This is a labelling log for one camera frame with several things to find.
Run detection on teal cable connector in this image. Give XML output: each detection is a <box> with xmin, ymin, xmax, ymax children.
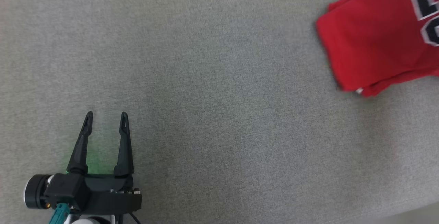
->
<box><xmin>49</xmin><ymin>203</ymin><xmax>71</xmax><ymax>224</ymax></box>

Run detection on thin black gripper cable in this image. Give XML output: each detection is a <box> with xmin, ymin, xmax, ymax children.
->
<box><xmin>118</xmin><ymin>213</ymin><xmax>142</xmax><ymax>224</ymax></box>

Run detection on red jersey with white trim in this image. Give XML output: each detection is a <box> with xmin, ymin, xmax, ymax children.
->
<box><xmin>316</xmin><ymin>0</ymin><xmax>439</xmax><ymax>97</ymax></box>

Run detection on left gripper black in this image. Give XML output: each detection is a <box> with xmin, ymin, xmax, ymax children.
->
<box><xmin>44</xmin><ymin>111</ymin><xmax>142</xmax><ymax>215</ymax></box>

